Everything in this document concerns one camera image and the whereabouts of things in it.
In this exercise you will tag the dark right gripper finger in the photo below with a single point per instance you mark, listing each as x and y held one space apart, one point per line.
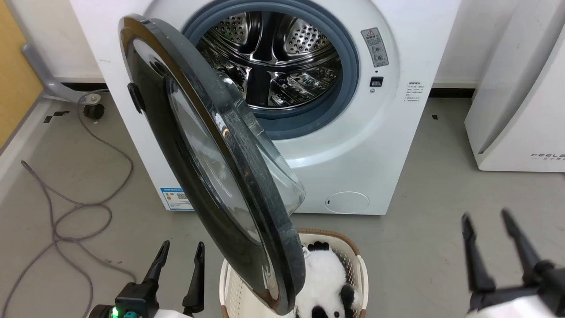
523 245
476 260

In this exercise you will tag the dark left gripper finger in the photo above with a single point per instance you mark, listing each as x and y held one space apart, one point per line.
156 267
196 282

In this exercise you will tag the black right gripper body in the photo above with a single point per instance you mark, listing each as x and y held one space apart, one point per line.
525 300

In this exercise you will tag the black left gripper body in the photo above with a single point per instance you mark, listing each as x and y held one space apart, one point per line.
134 302

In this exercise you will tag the black round glass washer door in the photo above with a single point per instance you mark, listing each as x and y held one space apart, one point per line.
247 185

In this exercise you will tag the white front-load washing machine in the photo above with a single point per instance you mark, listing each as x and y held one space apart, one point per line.
366 145

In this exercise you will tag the black door latch socket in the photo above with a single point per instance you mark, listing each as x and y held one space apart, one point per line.
376 81

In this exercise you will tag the grey rubber door gasket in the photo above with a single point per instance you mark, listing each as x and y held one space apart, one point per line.
348 62

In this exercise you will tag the blue energy label sticker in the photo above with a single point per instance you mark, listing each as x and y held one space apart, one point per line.
174 198

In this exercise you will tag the white plastic laundry basket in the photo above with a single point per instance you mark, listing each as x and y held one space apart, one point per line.
353 265

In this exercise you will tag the black and white panda plush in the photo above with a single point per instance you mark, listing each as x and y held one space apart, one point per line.
324 278

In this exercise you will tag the white appliance with grey lettering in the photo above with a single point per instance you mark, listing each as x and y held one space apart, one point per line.
521 110

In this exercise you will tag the black caster wheel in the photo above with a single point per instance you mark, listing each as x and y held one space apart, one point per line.
94 111

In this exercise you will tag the small printed text label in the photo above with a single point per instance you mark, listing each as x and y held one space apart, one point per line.
413 92

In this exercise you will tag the grey metal stand leg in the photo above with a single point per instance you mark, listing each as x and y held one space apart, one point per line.
48 79

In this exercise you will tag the grey warning sticker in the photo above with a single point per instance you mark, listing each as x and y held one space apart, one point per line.
375 47

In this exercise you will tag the steel perforated washer drum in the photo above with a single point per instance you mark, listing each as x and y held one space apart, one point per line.
282 53

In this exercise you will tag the yellow wooden panel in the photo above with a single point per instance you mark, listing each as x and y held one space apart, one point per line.
15 66

